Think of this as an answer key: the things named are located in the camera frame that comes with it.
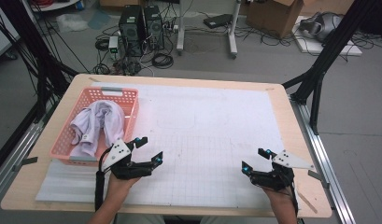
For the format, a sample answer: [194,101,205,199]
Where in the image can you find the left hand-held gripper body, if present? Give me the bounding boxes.
[101,138,154,181]

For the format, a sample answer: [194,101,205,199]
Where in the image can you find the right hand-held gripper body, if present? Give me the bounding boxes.
[249,149,316,191]

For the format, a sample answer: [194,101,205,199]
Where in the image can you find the lilac patterned towel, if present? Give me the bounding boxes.
[69,100,126,158]

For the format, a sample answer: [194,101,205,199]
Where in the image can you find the pink plastic basket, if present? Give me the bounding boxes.
[49,87,140,167]

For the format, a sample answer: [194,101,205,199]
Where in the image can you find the person's right hand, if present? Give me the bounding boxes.
[262,185,298,208]

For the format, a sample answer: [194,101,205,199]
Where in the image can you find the person's left hand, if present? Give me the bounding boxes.
[106,173,142,198]

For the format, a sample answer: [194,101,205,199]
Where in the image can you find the thin wooden strip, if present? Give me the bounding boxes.
[299,189,319,215]

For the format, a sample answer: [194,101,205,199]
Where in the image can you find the ribbed pale grey sheet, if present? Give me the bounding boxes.
[35,158,149,204]

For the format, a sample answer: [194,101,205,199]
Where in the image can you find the white grid mat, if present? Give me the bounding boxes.
[85,81,290,210]

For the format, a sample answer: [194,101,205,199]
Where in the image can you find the small white device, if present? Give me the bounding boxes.
[107,35,120,61]

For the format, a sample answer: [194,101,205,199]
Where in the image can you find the black computer tower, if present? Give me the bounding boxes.
[143,5,165,51]
[118,4,147,59]

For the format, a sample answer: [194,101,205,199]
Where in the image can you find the white floor board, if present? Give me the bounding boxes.
[291,15,364,58]

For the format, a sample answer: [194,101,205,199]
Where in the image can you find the white power strip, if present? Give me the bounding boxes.
[166,20,179,35]

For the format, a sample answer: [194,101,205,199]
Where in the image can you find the teal floor sheet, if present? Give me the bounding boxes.
[87,8,112,31]

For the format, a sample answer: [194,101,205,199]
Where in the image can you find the open cardboard box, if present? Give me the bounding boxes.
[245,0,304,40]

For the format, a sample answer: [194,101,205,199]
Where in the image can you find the clear plastic bag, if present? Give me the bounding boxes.
[56,12,90,34]

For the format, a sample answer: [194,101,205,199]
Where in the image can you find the grey rounded device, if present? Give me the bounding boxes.
[299,11,345,43]

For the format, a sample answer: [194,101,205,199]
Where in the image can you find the black flat box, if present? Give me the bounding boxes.
[203,13,234,30]

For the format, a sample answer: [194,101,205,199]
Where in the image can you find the white round table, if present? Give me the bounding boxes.
[29,0,82,13]

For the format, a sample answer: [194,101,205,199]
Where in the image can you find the grey cabinet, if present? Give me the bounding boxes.
[0,4,21,61]

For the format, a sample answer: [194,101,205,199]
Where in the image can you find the grey metal bracket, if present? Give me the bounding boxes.
[307,169,331,189]
[12,156,39,173]

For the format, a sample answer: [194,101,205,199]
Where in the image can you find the aluminium rail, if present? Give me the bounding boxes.
[290,98,357,224]
[0,102,47,204]

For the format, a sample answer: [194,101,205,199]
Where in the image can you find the coiled black cable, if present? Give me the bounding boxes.
[94,38,110,52]
[151,52,175,70]
[92,63,112,76]

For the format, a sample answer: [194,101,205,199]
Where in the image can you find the white stand frame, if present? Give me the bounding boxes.
[176,0,243,60]

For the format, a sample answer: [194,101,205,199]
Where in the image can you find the black metal frame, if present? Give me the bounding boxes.
[281,0,382,136]
[0,0,80,123]

